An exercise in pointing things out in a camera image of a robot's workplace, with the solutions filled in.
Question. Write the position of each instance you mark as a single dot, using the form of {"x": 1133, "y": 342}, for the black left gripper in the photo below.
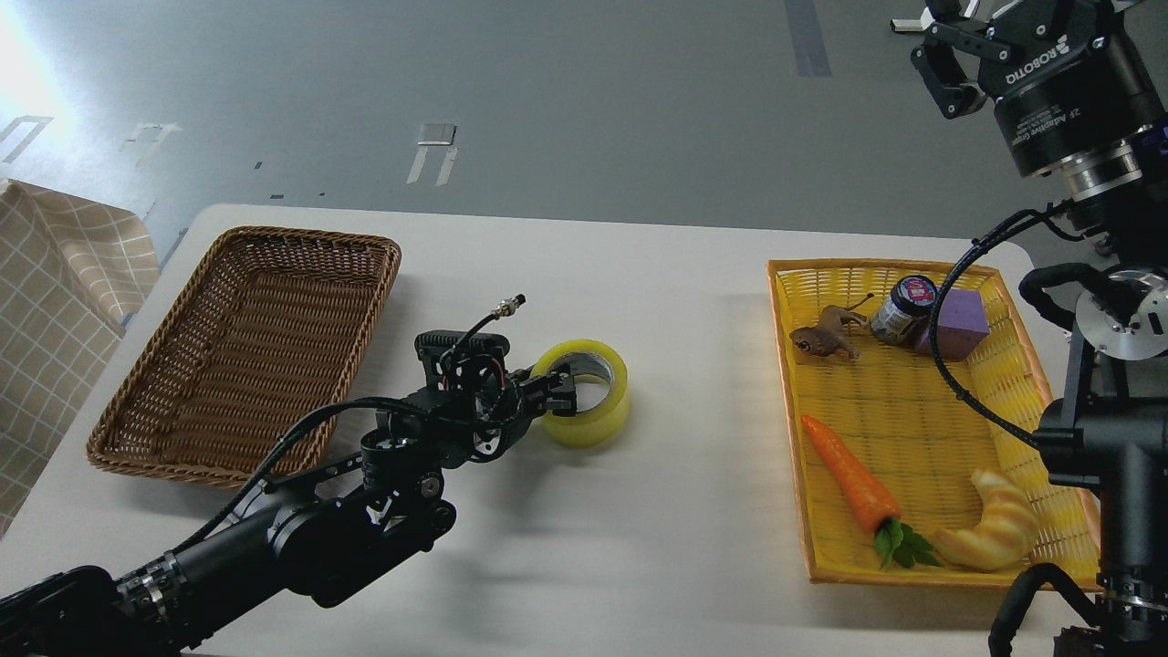
{"x": 499, "y": 407}

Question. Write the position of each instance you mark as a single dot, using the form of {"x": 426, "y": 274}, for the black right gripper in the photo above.
{"x": 1073, "y": 83}

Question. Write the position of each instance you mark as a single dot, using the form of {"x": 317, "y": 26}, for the yellow tape roll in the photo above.
{"x": 600, "y": 379}

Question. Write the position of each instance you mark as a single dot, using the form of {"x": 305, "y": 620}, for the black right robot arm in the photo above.
{"x": 1099, "y": 437}

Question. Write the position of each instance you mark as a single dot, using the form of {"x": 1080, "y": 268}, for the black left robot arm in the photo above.
{"x": 350, "y": 492}

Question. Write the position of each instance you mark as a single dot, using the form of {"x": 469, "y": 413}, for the white stand base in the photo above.
{"x": 909, "y": 25}

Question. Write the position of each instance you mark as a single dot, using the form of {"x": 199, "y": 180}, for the small dark jar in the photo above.
{"x": 910, "y": 300}

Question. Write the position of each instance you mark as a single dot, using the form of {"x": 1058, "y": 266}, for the purple foam block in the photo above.
{"x": 962, "y": 325}

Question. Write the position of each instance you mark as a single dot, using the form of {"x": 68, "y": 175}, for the brown toy animal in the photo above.
{"x": 828, "y": 336}

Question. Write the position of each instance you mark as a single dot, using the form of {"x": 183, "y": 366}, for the brown wicker basket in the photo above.
{"x": 273, "y": 323}

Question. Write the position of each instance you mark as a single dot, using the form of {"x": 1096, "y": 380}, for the orange toy carrot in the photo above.
{"x": 873, "y": 505}

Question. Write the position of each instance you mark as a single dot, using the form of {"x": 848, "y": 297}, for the yellow plastic basket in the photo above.
{"x": 896, "y": 413}

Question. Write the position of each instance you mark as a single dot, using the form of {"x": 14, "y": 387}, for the toy croissant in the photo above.
{"x": 1007, "y": 531}

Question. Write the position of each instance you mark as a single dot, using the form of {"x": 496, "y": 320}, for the beige checkered cloth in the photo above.
{"x": 72, "y": 273}

